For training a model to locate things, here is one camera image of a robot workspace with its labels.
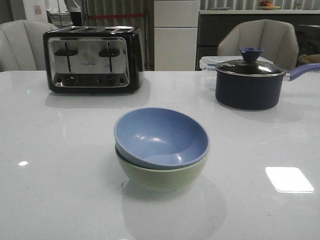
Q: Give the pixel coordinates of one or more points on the blue bowl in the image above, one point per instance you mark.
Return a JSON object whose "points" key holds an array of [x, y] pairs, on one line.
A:
{"points": [[160, 138]]}

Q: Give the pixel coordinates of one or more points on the green bowl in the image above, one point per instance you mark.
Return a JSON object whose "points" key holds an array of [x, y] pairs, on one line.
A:
{"points": [[163, 180]]}

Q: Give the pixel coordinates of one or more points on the clear plastic storage container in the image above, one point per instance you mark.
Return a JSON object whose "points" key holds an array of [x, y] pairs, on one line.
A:
{"points": [[208, 70]]}

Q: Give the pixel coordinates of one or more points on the dark blue saucepan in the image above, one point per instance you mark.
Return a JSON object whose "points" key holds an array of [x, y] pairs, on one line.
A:
{"points": [[255, 93]]}

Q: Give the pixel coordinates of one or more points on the black chrome four-slot toaster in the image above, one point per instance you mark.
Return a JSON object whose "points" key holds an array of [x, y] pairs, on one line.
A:
{"points": [[94, 59]]}

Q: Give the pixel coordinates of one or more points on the white refrigerator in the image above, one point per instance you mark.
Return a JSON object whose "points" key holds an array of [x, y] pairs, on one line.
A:
{"points": [[175, 34]]}

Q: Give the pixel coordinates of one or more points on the glass pot lid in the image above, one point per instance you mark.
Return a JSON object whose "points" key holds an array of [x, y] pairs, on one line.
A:
{"points": [[249, 65]]}

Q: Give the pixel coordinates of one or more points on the red barrier belt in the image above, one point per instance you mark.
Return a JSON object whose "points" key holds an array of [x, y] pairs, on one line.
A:
{"points": [[118, 16]]}

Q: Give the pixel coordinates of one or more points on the person in background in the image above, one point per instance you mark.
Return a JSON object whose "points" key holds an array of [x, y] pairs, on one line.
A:
{"points": [[74, 7]]}

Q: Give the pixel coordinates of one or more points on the metal cart in background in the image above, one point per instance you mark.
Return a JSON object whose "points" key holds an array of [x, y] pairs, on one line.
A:
{"points": [[59, 19]]}

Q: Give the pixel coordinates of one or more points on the beige armchair right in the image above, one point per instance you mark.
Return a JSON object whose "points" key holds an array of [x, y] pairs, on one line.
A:
{"points": [[277, 38]]}

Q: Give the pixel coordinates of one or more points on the beige armchair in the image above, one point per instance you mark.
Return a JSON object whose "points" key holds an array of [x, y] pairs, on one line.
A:
{"points": [[277, 38], [21, 45]]}

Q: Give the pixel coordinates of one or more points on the fruit bowl on counter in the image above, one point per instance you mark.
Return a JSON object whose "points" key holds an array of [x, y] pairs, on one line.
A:
{"points": [[267, 5]]}

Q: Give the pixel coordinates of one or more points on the beige armchair left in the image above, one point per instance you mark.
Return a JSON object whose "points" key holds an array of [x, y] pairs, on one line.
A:
{"points": [[21, 45]]}

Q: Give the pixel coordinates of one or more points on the pink paper on wall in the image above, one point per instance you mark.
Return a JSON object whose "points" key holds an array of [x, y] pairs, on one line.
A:
{"points": [[37, 9]]}

